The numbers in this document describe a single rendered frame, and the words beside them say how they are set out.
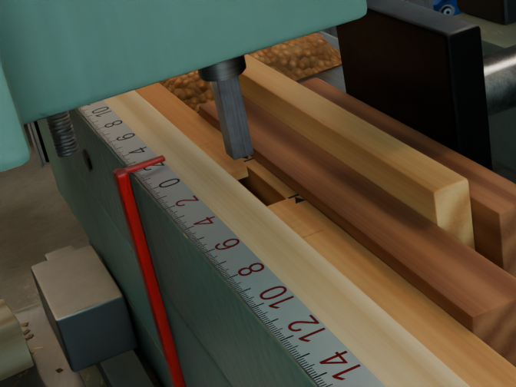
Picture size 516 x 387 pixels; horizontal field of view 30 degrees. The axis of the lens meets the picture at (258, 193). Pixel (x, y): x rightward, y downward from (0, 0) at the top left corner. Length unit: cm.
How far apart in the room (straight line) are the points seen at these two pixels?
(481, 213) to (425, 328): 6
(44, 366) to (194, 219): 26
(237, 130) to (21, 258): 216
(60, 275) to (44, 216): 217
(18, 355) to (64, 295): 6
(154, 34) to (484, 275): 13
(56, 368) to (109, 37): 28
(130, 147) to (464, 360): 19
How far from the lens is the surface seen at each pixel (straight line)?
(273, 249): 32
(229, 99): 38
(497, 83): 41
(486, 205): 33
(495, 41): 44
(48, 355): 58
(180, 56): 33
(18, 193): 292
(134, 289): 49
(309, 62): 61
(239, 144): 39
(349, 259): 32
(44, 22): 32
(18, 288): 240
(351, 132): 37
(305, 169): 38
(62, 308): 52
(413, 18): 37
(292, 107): 41
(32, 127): 121
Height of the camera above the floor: 111
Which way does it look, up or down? 26 degrees down
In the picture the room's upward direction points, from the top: 12 degrees counter-clockwise
